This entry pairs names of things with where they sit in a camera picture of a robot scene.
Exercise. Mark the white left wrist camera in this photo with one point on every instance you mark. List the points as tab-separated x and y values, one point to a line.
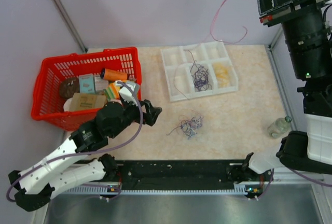
128	90

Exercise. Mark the rainbow striped box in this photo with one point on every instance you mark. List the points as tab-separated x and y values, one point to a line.
112	91

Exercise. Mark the red plastic basket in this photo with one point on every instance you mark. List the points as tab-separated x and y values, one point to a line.
47	103

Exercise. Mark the aluminium frame post right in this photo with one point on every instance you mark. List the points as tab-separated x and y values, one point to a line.
276	38

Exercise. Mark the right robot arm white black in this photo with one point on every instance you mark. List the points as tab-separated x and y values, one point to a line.
308	39

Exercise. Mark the brown round cookie pack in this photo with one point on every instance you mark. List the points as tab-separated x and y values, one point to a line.
69	87

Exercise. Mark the brown cardboard box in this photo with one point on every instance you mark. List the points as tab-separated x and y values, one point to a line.
82	101

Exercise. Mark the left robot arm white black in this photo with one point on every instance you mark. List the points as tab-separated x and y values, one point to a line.
80	158

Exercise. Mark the clear plastic bottle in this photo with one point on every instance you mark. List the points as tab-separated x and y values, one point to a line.
279	127

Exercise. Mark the orange cylinder can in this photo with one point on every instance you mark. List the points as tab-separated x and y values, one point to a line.
112	75

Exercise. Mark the aluminium frame post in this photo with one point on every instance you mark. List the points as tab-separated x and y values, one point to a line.
276	38
69	24

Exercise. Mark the white compartment organizer tray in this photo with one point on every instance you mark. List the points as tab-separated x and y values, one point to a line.
198	70

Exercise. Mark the aluminium frame post left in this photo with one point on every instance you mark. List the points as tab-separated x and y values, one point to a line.
69	24

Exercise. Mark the light blue box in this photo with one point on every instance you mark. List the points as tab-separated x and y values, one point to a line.
86	84

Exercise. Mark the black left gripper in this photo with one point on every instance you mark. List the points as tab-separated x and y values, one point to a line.
151	114

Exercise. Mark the grey white box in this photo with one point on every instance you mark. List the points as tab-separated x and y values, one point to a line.
100	84

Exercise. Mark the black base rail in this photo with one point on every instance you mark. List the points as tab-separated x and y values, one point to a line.
180	174

